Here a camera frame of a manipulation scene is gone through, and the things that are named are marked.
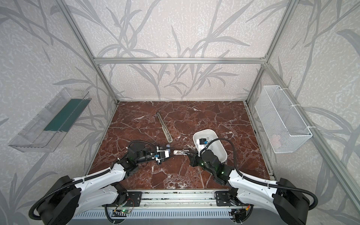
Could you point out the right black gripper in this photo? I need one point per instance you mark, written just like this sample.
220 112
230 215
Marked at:
192 157

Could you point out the white mini stapler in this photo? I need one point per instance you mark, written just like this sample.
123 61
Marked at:
180 152

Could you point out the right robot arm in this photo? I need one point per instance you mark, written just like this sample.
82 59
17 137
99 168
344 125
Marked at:
292 204

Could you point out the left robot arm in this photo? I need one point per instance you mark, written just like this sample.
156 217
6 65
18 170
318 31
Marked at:
70 197

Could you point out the white plastic tray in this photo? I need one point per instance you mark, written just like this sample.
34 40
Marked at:
216 147

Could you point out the green circuit board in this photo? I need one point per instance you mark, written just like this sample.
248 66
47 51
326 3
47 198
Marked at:
122 213

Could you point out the pink object in basket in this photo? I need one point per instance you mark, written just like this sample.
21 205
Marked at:
276 141

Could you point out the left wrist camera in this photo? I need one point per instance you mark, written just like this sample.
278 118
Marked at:
162 154

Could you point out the aluminium front rail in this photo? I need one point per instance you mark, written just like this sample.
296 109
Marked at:
186 198

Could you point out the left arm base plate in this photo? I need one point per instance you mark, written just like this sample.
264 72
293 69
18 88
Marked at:
129 199

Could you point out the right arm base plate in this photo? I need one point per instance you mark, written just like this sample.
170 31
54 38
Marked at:
223 198

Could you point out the white slotted cable duct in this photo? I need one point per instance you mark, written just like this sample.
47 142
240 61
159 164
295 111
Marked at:
174 213

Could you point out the clear acrylic wall shelf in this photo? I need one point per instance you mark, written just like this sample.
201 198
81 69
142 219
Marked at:
49 127

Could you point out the white wire mesh basket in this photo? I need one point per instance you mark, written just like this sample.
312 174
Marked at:
279 116

